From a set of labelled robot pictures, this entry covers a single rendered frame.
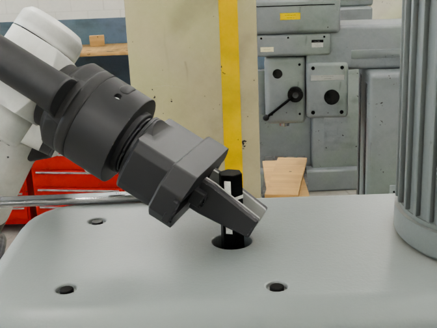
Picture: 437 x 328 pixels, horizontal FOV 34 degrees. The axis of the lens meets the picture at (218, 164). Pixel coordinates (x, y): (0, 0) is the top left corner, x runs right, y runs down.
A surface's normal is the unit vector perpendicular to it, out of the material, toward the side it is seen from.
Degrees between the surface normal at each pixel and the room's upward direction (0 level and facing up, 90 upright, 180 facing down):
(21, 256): 0
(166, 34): 90
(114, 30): 90
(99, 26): 90
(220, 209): 90
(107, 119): 61
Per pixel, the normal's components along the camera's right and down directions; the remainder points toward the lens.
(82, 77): 0.26, -0.57
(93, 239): -0.04, -0.95
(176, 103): -0.01, 0.30
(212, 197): -0.31, 0.30
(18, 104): -0.06, -0.12
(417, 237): -0.91, 0.16
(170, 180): 0.10, -0.35
